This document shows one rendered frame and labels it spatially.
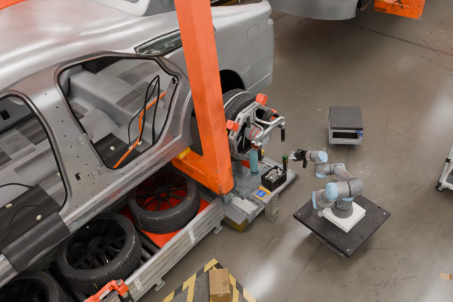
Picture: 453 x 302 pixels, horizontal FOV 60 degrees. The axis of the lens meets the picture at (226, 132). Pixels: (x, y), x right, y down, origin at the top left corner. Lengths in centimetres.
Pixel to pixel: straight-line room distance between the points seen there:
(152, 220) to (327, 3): 364
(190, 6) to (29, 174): 216
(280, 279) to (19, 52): 268
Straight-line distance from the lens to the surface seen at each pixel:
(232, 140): 339
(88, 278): 338
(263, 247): 381
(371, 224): 367
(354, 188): 283
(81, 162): 305
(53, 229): 323
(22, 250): 321
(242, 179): 404
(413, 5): 647
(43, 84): 284
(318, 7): 565
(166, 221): 354
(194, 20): 252
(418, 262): 391
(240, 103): 342
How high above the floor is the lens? 317
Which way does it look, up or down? 40 degrees down
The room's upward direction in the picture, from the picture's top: 7 degrees counter-clockwise
